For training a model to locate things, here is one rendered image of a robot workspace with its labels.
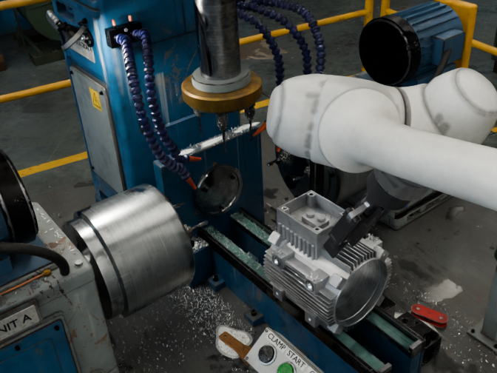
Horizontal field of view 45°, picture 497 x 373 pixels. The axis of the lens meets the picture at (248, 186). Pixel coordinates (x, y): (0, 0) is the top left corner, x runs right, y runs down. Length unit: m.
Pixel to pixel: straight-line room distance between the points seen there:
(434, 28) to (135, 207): 0.91
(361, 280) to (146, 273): 0.46
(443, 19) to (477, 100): 0.97
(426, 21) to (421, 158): 1.10
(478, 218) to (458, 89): 1.12
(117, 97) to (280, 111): 0.77
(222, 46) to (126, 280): 0.51
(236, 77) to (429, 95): 0.61
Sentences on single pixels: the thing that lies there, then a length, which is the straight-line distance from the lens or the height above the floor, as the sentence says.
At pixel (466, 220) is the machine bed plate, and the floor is 0.80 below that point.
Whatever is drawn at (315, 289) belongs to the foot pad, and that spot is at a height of 1.06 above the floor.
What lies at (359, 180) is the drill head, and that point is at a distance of 1.55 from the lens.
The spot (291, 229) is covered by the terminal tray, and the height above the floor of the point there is 1.12.
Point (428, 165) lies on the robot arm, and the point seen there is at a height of 1.55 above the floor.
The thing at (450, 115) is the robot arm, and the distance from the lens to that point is 0.78.
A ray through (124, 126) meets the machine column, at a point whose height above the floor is 1.21.
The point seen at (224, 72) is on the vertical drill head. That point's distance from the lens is 1.30.
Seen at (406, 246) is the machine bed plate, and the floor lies 0.80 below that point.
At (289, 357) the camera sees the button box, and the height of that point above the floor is 1.08.
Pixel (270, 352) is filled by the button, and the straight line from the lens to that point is 1.05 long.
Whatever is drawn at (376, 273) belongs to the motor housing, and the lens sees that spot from 1.31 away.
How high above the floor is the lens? 1.87
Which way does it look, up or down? 33 degrees down
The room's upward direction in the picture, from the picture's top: 3 degrees counter-clockwise
